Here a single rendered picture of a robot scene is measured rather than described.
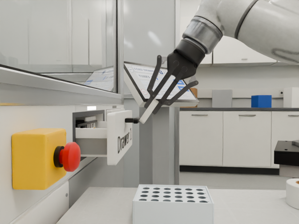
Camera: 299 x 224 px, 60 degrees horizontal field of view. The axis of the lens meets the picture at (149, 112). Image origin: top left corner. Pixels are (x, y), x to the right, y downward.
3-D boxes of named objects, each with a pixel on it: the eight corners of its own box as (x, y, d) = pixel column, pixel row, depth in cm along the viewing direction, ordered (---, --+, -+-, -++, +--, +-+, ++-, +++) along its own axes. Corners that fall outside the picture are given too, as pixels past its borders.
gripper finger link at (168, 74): (180, 62, 65) (175, 59, 65) (153, 98, 66) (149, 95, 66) (179, 65, 69) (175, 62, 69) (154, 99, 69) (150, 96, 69)
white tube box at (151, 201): (206, 206, 47) (206, 186, 47) (214, 228, 39) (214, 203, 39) (139, 204, 48) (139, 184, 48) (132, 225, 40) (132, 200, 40)
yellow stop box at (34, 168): (71, 175, 39) (71, 128, 39) (50, 191, 32) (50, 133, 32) (38, 174, 39) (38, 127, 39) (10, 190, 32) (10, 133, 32)
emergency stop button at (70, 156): (82, 167, 37) (82, 140, 37) (73, 175, 33) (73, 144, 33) (62, 167, 37) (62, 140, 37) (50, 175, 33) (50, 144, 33)
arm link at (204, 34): (190, 23, 71) (178, 41, 71) (194, 11, 62) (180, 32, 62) (218, 42, 71) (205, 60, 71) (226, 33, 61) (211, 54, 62)
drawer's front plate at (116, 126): (132, 144, 83) (132, 110, 82) (115, 166, 54) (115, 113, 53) (127, 144, 83) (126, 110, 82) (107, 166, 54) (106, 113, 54)
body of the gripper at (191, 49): (205, 58, 70) (185, 86, 71) (179, 40, 70) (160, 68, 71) (210, 52, 63) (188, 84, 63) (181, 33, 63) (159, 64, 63)
